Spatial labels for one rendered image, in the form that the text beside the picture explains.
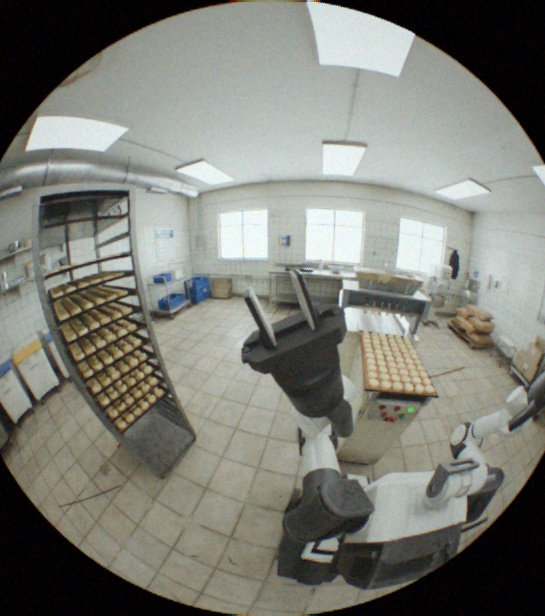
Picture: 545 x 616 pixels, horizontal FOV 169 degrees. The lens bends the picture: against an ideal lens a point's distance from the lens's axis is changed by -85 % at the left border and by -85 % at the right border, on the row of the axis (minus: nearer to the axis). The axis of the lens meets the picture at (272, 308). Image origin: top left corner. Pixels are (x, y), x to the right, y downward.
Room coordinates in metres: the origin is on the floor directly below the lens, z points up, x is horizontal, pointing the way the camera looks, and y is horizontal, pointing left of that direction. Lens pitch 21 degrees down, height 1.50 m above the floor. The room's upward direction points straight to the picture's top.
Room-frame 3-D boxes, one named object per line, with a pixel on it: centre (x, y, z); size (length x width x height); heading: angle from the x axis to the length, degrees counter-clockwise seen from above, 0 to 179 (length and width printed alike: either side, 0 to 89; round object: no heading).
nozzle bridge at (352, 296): (1.26, -0.93, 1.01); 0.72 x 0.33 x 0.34; 68
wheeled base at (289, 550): (-0.10, -0.28, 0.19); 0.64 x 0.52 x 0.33; 157
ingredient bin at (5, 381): (-0.08, 3.39, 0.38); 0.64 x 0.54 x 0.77; 78
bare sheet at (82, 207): (0.60, 1.00, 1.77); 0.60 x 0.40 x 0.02; 69
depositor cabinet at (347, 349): (1.70, -1.11, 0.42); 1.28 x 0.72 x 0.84; 158
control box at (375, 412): (0.45, -0.61, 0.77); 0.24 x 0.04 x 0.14; 68
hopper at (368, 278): (1.26, -0.93, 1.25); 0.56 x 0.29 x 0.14; 68
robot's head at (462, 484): (-0.03, -0.32, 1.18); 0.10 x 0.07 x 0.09; 67
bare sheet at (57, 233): (0.60, 1.00, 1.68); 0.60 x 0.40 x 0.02; 69
